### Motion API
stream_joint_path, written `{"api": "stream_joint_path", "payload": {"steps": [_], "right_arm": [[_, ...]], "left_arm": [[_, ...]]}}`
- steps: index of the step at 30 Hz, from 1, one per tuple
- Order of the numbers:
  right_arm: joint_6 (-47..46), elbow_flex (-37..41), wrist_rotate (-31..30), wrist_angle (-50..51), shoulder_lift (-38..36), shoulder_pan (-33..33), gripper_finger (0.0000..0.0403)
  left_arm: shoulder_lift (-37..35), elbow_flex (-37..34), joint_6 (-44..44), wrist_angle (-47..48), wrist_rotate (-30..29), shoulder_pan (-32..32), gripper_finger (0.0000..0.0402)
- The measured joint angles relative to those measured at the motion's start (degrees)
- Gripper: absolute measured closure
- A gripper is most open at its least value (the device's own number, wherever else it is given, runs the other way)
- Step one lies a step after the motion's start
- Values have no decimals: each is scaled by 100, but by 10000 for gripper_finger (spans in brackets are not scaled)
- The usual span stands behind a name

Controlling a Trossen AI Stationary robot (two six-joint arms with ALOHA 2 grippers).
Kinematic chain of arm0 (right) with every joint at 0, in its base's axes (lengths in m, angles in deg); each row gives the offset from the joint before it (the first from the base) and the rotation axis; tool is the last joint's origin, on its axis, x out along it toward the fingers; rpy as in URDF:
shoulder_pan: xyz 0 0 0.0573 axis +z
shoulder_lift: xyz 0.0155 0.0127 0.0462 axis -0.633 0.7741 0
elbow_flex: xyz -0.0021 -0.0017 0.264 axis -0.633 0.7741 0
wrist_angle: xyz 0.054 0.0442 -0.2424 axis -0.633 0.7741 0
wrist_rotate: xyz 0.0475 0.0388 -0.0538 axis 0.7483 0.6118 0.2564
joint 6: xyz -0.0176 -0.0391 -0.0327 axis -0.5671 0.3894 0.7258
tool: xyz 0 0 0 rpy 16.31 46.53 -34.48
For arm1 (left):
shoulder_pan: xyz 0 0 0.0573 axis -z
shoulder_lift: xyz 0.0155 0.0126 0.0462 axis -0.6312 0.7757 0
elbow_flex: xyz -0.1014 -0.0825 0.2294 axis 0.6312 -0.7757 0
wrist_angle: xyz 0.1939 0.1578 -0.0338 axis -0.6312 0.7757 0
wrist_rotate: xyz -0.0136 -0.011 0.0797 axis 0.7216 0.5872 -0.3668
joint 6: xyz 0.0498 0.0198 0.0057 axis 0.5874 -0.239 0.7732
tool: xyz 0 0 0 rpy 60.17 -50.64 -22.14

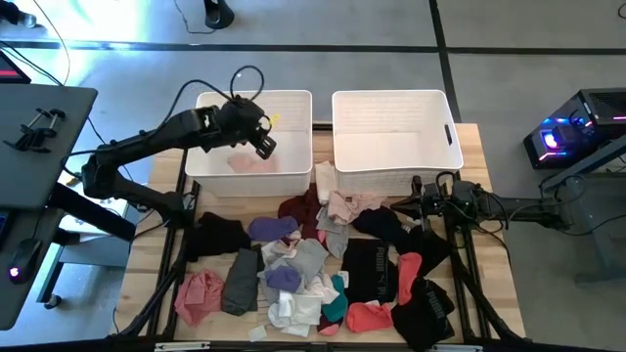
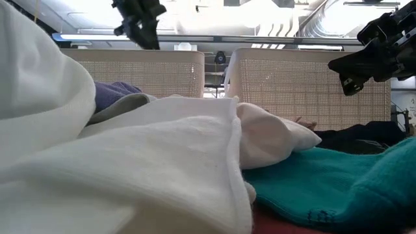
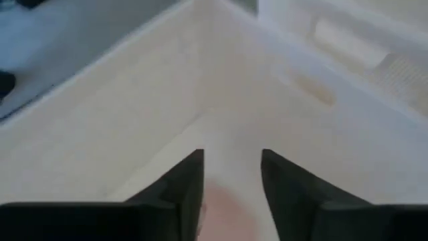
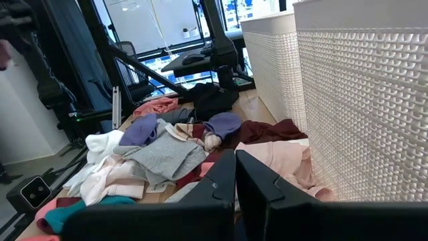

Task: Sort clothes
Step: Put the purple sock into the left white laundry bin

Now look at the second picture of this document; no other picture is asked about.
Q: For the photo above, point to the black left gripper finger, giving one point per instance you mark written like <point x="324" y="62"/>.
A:
<point x="152" y="40"/>
<point x="138" y="40"/>

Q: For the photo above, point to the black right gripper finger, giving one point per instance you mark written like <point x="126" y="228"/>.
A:
<point x="354" y="63"/>
<point x="352" y="84"/>

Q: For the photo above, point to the black garment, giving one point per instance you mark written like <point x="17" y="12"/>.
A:
<point x="357" y="138"/>

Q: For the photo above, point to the purple garment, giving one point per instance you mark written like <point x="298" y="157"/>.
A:
<point x="110" y="92"/>

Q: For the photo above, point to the grey ribbed sock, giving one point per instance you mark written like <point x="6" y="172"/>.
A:
<point x="126" y="104"/>

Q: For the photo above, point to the teal knit garment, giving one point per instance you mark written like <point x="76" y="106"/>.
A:
<point x="325" y="185"/>

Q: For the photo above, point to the large white knit garment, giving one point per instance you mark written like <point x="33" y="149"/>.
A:
<point x="130" y="162"/>

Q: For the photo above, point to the pink and maroon garment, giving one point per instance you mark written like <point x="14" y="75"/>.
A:
<point x="273" y="226"/>

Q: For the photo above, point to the perforated cream laundry basket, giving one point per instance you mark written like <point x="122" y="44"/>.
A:
<point x="292" y="84"/>
<point x="146" y="71"/>

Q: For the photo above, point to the black stand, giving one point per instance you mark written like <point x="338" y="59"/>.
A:
<point x="404" y="118"/>

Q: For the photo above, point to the background shelving rack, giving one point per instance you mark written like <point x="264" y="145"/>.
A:
<point x="214" y="81"/>

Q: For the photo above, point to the pale pinkish white sock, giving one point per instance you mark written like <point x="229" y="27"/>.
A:
<point x="269" y="136"/>

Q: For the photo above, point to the small black camera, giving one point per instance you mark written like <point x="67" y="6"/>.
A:
<point x="220" y="58"/>

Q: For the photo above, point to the horizontal metal frame rail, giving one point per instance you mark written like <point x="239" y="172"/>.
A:
<point x="227" y="39"/>

